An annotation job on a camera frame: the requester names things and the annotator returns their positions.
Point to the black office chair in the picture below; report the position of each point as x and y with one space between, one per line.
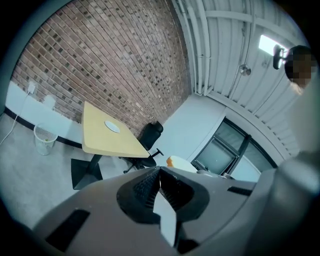
150 136

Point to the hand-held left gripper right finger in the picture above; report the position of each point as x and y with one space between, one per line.
210 190

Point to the rectangular ceiling light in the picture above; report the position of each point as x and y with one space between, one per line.
267 43

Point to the round metal ceiling fixture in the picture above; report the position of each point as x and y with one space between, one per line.
245 70

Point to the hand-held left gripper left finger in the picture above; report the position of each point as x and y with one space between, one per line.
105 200

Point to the person's light shirt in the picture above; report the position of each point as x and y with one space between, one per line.
303 125

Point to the white wall pipes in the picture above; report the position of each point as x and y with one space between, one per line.
198 50

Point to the white wall outlet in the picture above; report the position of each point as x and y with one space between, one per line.
31 87

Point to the black head camera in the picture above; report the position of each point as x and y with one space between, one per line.
277 58

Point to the yellow wooden table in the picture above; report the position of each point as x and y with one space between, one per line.
105 140

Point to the white mesh wastebasket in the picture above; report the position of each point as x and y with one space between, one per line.
45 142

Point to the white round plate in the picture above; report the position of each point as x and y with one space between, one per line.
112 126

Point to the dark framed window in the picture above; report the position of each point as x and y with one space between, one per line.
220 152

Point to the person's head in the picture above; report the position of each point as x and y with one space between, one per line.
300 67

